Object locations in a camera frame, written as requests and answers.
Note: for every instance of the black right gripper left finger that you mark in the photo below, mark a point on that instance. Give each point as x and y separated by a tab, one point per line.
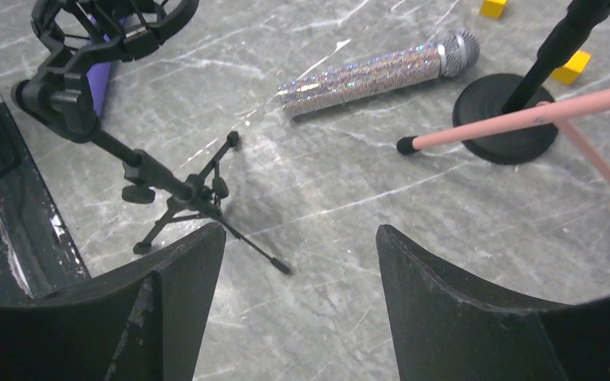
142	321

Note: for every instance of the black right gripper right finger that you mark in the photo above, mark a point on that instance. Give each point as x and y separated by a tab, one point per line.
449	324

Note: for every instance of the silver glitter microphone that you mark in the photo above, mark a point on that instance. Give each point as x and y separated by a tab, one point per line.
453	54

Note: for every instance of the black tripod shock-mount stand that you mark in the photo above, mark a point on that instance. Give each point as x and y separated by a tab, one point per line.
218	75

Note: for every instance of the pink music stand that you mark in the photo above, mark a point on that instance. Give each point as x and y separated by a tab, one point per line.
521	136

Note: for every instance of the black round-base holder stand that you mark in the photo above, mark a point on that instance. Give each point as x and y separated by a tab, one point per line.
503	93

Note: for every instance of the yellow cube behind stand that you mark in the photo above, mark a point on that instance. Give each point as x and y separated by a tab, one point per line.
570	71

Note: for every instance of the purple microphone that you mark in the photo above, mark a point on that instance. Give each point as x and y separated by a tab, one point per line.
98	78

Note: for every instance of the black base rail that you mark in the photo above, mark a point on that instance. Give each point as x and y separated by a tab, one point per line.
37	253

